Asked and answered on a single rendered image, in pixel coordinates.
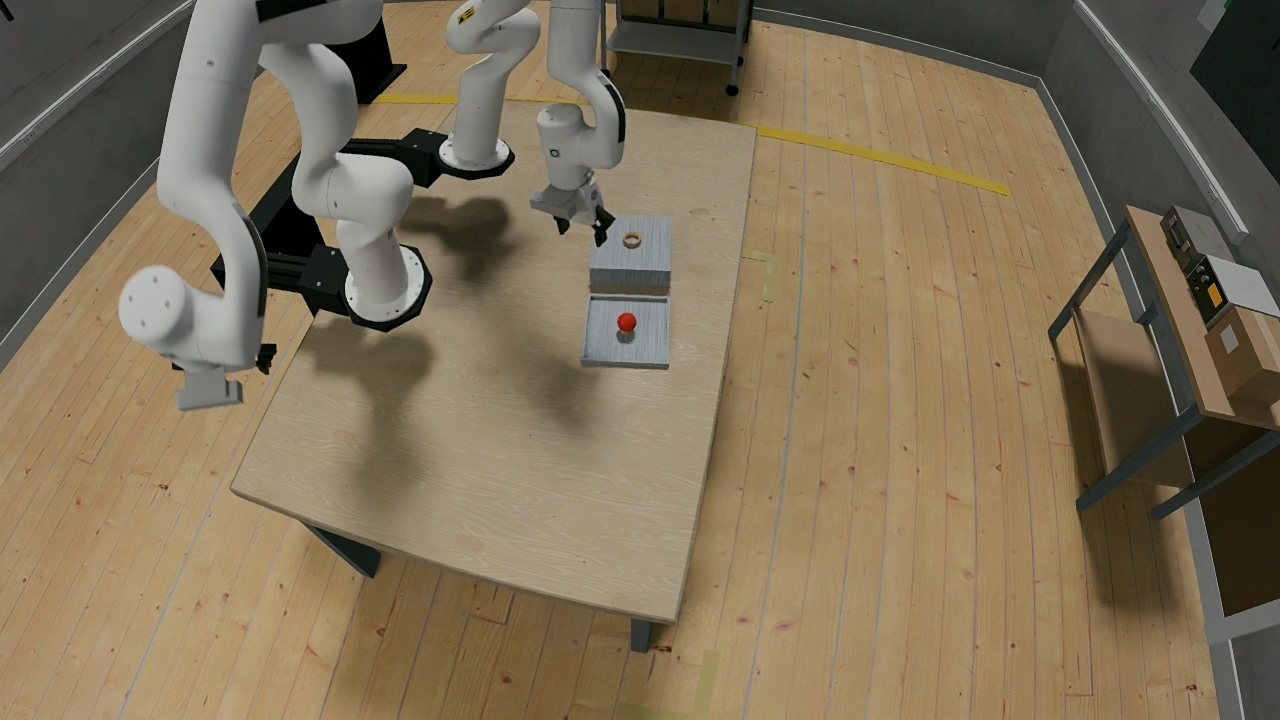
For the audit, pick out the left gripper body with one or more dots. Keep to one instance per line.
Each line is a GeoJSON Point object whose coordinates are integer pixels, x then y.
{"type": "Point", "coordinates": [587, 198]}

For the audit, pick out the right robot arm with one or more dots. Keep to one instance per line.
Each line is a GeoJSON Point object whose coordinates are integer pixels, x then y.
{"type": "Point", "coordinates": [196, 327]}

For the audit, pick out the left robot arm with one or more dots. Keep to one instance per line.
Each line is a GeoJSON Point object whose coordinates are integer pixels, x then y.
{"type": "Point", "coordinates": [569, 144]}

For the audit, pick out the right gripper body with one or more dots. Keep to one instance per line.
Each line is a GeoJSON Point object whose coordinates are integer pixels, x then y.
{"type": "Point", "coordinates": [228, 367]}

